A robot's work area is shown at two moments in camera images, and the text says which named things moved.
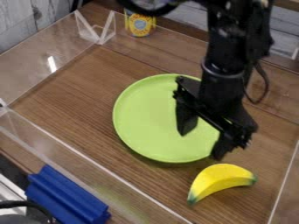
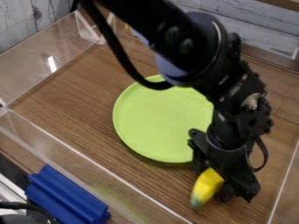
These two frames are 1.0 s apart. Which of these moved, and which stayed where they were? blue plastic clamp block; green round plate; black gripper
Moved: black gripper
Stayed: green round plate; blue plastic clamp block
